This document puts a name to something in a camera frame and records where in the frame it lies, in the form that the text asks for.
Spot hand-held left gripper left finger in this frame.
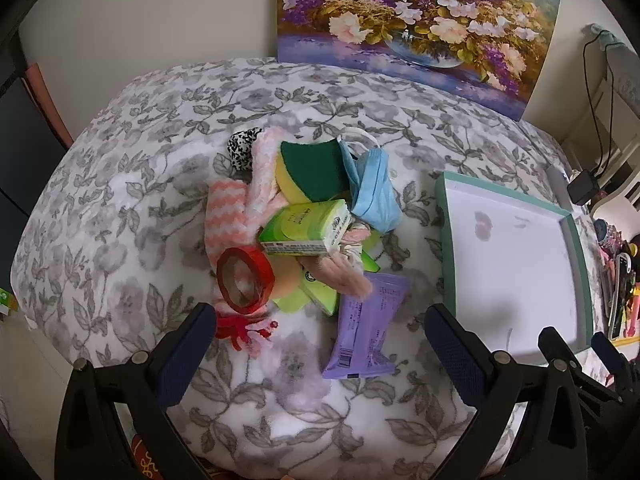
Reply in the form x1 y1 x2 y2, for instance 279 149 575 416
56 302 218 480

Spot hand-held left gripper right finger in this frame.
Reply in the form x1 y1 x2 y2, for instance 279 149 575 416
424 303 589 480

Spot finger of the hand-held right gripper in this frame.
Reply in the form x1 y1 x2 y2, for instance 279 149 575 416
538 326 573 365
590 331 632 396

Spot teal rimmed white box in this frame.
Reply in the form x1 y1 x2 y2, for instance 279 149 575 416
434 171 596 367

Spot purple packet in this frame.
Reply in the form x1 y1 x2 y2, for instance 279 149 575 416
321 272 412 381

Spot red tape roll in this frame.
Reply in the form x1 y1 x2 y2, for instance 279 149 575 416
216 247 276 315

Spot peach powder puff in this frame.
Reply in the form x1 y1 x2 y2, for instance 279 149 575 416
267 255 306 306

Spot pink floral fuzzy scrunchie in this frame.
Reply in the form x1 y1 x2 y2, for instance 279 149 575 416
320 225 375 297

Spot lime green wipes packet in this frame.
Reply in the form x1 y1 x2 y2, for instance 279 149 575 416
272 247 381 317

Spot pink striped fuzzy cloth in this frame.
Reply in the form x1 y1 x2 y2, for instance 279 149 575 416
206 127 288 261

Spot blue face mask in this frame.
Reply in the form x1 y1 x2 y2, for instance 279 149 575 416
336 127 404 233

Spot leopard print scrunchie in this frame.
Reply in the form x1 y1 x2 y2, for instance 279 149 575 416
227 127 264 173

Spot green and yellow sponge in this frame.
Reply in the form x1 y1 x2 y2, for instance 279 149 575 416
274 139 351 206

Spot red pink fringed fabric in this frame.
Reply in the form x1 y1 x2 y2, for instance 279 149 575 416
215 310 279 359

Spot black charger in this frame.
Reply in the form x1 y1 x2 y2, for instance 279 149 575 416
567 169 599 206

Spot white power strip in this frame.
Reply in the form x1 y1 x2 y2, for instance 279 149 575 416
545 165 573 211

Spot green tissue pack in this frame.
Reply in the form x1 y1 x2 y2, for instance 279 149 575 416
257 199 352 257

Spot grey floral blanket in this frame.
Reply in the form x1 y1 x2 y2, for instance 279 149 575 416
10 57 608 480

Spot white chair back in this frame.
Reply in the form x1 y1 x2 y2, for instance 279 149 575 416
590 25 640 221

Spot dark cabinet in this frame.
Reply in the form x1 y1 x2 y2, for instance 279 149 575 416
0 25 76 291

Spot teal cloth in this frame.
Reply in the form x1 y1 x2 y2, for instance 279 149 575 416
587 22 621 47

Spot floral still life painting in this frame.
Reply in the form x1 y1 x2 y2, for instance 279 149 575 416
276 0 562 122

